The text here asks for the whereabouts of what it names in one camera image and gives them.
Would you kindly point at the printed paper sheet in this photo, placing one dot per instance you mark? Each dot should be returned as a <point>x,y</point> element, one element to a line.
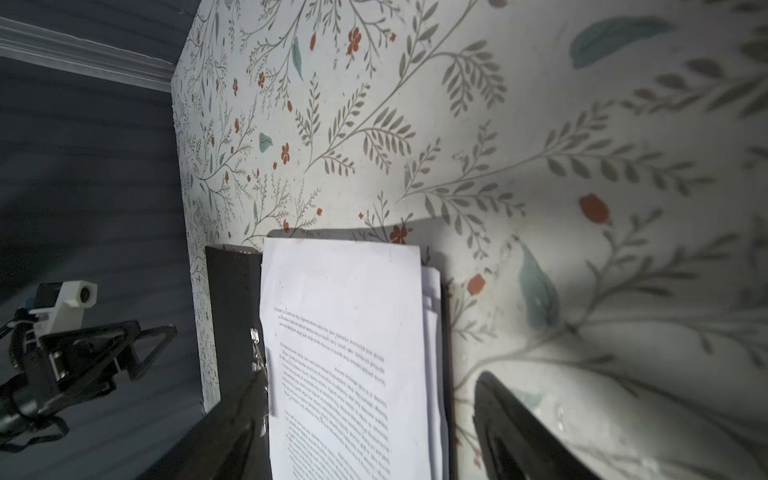
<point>438,424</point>
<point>344,339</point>

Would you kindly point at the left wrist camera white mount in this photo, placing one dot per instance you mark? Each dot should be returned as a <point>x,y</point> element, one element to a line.
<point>59,306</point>

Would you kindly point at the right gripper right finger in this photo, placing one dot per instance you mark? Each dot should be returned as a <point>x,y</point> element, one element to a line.
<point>514,444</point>

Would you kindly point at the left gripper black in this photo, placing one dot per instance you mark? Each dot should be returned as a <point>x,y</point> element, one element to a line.
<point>57,371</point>

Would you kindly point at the printed paper sheet back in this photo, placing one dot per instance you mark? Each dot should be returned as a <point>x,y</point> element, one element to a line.
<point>438,424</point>

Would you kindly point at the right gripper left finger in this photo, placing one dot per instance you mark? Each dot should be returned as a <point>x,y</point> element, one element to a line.
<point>230,442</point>

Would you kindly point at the orange folder black inside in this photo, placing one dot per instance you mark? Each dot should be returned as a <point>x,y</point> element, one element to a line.
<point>234,277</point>

